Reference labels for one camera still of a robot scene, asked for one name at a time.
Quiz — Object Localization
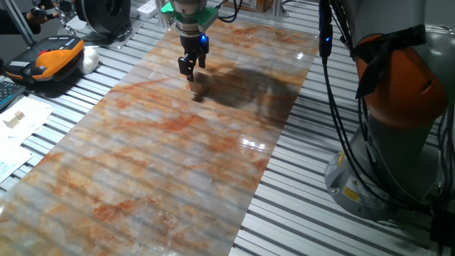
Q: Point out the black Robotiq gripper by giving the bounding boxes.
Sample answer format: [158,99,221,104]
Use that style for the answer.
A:
[177,33,210,82]

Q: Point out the wooden cube block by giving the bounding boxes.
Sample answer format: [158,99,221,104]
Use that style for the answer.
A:
[188,70,210,94]

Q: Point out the dark sleeved person forearm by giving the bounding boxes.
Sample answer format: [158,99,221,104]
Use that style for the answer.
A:
[0,9,42,36]

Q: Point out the person hand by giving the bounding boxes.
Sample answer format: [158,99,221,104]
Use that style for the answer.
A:
[25,9,49,26]

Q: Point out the white power strip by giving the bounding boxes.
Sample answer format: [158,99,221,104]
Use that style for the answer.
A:
[136,0,159,19]

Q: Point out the brown cardboard box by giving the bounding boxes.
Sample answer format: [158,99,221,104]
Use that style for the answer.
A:
[223,0,274,14]

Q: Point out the orange marble pattern mat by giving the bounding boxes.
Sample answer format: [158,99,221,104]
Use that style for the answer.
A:
[0,13,321,256]

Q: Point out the black round fan housing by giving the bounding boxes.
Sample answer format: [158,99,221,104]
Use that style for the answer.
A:
[73,0,132,36]

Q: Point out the white rounded object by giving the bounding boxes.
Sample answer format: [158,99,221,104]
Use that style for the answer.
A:
[77,47,100,75]

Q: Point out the orange black teach pendant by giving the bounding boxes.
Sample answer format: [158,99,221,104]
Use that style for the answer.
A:
[4,35,85,85]

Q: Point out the slanted aluminium bar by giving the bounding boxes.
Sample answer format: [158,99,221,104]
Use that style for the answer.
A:
[2,0,36,47]

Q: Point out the black computer keyboard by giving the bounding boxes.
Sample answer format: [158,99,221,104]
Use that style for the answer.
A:
[0,80,26,111]

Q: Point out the printed white paper sheet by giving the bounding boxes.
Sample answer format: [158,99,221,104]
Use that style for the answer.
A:
[0,142,33,184]

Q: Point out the green wrist mount plate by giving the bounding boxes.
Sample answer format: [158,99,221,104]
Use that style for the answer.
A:
[160,1,220,28]

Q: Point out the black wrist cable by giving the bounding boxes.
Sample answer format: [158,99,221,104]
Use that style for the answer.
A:
[216,0,243,23]

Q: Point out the grey metal base plate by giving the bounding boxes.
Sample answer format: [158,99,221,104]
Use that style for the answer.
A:
[67,16,145,50]

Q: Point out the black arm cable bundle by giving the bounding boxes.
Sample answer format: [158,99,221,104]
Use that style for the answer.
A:
[318,0,455,214]

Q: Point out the black fabric strap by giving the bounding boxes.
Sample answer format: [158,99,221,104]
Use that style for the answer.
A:
[350,24,427,100]

